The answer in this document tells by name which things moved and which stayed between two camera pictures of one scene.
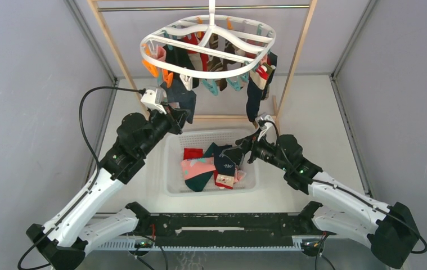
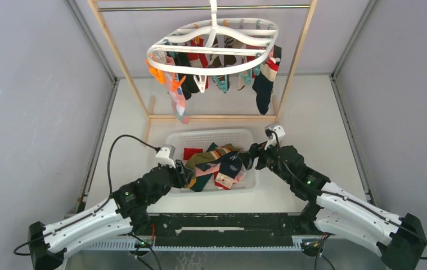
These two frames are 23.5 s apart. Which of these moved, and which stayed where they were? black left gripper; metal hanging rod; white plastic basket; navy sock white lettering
Moved: black left gripper; navy sock white lettering
Stayed: metal hanging rod; white plastic basket
